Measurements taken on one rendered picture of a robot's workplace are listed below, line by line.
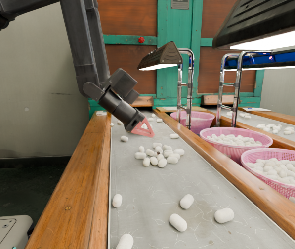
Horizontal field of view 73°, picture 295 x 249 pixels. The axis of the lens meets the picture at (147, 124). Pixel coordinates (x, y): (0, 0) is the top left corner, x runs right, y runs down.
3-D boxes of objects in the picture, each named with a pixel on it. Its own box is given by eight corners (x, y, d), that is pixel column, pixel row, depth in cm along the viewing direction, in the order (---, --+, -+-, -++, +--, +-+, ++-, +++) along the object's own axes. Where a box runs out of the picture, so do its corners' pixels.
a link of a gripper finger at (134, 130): (156, 124, 70) (136, 107, 67) (161, 130, 63) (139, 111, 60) (144, 139, 70) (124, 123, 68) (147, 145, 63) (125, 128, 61)
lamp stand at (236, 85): (231, 143, 99) (241, 48, 89) (212, 132, 119) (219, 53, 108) (265, 141, 102) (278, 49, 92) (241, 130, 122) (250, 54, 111)
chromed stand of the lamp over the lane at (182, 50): (153, 147, 93) (154, 46, 82) (147, 135, 112) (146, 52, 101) (191, 145, 96) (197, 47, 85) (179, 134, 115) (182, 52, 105)
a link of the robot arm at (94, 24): (84, 3, 84) (77, -10, 73) (98, 1, 84) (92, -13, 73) (104, 103, 91) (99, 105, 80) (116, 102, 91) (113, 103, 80)
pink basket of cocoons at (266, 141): (240, 180, 64) (243, 152, 62) (185, 153, 86) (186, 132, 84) (283, 162, 77) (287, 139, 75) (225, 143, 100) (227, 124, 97)
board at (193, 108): (160, 112, 133) (160, 110, 133) (155, 108, 147) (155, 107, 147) (206, 110, 138) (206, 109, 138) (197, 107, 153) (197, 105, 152)
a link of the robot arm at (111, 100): (96, 99, 63) (94, 103, 57) (109, 82, 62) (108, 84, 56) (113, 113, 64) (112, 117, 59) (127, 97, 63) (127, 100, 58)
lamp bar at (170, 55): (159, 63, 64) (159, 40, 62) (137, 69, 124) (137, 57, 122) (183, 63, 65) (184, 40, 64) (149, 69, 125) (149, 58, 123)
